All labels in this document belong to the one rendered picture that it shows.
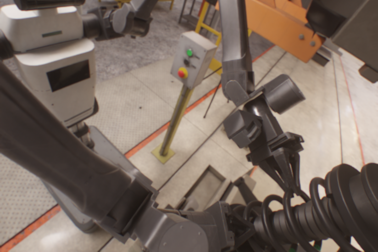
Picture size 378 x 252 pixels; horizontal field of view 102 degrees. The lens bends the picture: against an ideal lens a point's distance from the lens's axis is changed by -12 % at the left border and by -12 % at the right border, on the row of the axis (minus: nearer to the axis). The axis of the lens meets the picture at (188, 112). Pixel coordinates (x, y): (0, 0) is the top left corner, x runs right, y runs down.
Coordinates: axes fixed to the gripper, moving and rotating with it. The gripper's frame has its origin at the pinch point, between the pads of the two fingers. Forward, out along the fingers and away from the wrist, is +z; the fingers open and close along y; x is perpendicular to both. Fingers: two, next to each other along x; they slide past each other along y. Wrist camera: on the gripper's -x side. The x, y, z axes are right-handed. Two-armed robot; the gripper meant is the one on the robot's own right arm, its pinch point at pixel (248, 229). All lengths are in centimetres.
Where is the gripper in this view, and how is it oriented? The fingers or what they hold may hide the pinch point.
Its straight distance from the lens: 39.3
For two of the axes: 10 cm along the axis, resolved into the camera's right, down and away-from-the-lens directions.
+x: -0.8, -6.7, 7.4
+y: 4.1, -6.9, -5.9
